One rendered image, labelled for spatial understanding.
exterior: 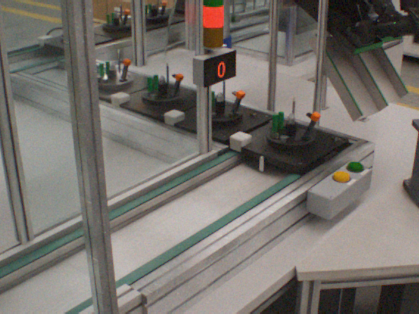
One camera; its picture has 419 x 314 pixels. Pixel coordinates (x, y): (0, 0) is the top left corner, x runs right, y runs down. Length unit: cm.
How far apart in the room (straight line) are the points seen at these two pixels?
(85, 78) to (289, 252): 76
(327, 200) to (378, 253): 17
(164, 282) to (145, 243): 21
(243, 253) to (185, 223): 17
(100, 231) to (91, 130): 17
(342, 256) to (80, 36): 86
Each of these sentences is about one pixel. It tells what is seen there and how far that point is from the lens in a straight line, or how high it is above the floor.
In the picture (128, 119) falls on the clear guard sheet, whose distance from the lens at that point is 141.
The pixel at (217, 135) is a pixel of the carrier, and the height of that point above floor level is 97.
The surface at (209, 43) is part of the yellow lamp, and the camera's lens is 150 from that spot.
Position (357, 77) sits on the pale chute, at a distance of 192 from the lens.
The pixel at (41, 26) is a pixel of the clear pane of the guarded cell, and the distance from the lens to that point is 79.
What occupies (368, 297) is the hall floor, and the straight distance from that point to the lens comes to 272.
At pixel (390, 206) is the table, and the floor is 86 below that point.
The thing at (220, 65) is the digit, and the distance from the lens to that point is 152.
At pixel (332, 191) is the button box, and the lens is 148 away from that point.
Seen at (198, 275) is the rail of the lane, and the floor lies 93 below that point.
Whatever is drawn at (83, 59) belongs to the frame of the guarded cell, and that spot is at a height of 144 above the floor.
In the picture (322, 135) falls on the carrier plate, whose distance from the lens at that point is 175.
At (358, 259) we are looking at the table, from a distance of 143.
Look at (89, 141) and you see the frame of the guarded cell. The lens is 86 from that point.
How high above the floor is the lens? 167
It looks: 26 degrees down
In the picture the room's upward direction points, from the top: straight up
